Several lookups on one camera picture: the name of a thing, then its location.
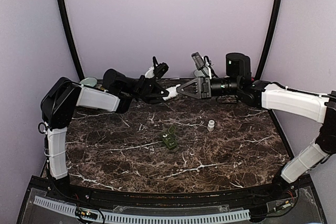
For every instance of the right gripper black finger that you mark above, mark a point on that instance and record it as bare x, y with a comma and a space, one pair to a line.
190, 94
190, 86

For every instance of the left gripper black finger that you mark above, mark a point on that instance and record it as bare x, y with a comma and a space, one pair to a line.
155, 100
158, 90

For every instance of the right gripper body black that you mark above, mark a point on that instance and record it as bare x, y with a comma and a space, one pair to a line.
207, 88

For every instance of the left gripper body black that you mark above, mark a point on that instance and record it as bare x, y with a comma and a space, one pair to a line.
143, 83

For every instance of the white pill bottle front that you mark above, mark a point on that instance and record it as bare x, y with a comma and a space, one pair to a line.
172, 92

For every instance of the green weekly pill organizer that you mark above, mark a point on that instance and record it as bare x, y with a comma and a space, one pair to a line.
168, 137

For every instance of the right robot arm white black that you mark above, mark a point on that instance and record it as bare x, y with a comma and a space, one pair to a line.
319, 107

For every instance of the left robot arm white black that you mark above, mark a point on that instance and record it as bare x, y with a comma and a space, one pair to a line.
65, 96

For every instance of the pale green bowl right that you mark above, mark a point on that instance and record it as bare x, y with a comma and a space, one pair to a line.
198, 73

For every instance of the pale green bowl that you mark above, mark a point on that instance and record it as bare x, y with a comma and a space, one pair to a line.
89, 81
198, 73

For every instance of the pale green bowl left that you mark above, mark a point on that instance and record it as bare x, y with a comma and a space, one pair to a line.
89, 81

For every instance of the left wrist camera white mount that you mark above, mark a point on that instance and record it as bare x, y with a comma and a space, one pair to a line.
158, 70

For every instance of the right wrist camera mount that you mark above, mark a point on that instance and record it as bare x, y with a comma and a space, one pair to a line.
203, 63

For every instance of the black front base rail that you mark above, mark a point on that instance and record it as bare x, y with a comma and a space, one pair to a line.
109, 198

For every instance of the white slotted cable duct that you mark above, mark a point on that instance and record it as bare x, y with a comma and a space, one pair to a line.
71, 210

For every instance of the right black frame post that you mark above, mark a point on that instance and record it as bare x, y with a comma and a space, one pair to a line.
268, 39

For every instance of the black frame post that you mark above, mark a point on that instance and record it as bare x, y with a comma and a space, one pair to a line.
268, 39
70, 39

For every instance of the left black frame post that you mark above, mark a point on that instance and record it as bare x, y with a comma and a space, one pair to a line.
70, 39

